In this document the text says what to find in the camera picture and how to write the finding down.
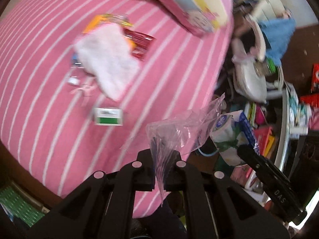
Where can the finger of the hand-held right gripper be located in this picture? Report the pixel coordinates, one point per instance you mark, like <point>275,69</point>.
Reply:
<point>251,159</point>

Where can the person's dark trouser leg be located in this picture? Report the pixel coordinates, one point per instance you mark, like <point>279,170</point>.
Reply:
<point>154,224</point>

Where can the white blue green packet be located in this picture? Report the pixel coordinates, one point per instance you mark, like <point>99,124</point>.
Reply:
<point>229,132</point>

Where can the green white small box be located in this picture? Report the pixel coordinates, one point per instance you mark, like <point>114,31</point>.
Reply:
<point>108,116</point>

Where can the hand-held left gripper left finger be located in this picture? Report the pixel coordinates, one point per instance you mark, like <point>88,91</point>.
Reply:
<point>145,171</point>

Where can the pink ribbon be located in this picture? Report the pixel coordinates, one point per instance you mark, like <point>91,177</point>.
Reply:
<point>86,88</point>

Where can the small white wrapper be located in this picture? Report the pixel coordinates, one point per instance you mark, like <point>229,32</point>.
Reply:
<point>73,80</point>

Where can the pink striped bed sheet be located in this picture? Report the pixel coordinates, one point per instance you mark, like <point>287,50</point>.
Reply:
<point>37,117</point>

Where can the white office chair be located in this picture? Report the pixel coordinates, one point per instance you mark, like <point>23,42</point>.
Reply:
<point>251,77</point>

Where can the blue round trash bin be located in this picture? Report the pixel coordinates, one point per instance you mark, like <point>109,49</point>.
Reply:
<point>206,153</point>

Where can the yellow snack packet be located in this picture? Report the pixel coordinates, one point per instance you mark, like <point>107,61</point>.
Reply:
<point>99,21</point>

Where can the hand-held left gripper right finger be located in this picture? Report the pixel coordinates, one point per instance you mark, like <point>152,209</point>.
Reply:
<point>174,176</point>

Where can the green perforated mat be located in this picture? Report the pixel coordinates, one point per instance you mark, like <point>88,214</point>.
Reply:
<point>17,201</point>

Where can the clear plastic bag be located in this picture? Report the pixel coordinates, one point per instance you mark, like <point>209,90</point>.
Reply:
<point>179,129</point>

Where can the pink yellow printed pillow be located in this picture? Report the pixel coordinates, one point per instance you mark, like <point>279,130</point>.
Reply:
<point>194,7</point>

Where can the pink plastic basket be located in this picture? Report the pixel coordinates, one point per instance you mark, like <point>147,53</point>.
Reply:
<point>264,137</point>

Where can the white curved desk frame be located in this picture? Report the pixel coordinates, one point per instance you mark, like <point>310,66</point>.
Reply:
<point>284,129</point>

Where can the red snack packet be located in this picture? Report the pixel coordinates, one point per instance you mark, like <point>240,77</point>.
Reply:
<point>140,43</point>

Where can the blue cloth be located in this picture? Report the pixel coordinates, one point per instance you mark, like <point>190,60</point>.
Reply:
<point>279,37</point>

